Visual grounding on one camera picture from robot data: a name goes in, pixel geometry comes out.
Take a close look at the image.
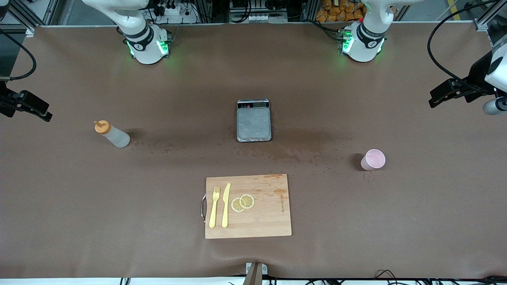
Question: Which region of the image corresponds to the clear sauce bottle orange cap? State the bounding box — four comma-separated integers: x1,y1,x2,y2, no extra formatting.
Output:
94,120,131,148

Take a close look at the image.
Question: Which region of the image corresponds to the aluminium frame strut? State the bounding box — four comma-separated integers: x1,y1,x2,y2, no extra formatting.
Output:
473,0,507,32
0,0,60,37

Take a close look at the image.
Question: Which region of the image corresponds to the yellow plastic fork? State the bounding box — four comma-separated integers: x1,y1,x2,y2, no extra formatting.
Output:
209,186,220,229

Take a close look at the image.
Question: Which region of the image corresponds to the orange snack packets pile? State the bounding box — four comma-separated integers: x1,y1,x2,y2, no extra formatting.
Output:
316,0,369,22

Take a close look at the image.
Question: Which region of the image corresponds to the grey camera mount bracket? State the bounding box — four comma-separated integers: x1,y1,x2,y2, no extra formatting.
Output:
245,262,268,285

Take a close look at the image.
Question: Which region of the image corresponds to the white terminal block row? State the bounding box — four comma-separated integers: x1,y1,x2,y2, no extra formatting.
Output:
230,11,288,23

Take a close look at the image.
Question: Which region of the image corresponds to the black cable bundle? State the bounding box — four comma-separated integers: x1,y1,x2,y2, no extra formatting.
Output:
372,270,507,285

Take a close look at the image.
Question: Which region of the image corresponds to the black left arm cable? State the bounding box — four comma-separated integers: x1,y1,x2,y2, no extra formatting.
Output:
427,0,507,93

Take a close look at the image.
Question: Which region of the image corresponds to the pink plastic cup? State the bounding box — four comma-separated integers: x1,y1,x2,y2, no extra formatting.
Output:
360,149,386,171

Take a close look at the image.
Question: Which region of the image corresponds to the yellow plastic knife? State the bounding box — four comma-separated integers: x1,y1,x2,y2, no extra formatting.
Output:
221,183,231,228

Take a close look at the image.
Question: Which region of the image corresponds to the grey digital kitchen scale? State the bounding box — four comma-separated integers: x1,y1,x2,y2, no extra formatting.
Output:
236,99,273,142

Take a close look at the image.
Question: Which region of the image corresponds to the white power strip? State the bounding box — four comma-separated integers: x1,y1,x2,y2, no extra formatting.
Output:
152,4,198,23

